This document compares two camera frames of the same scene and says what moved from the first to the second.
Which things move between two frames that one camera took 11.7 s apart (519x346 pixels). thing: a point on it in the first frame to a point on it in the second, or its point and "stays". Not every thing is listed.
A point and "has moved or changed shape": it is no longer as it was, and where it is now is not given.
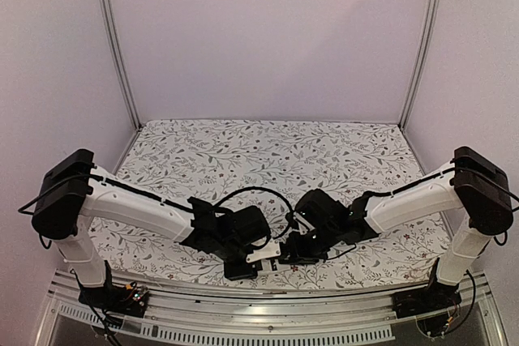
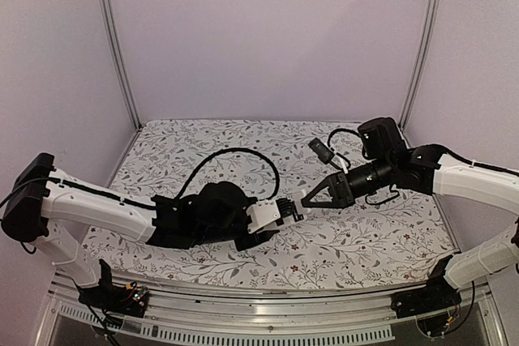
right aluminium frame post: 429,40 stays
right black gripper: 297,256 to 338,199
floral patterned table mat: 242,162 stays
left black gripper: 234,274 to 260,238
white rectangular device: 271,249 to 261,214
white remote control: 272,265 has moved or changed shape
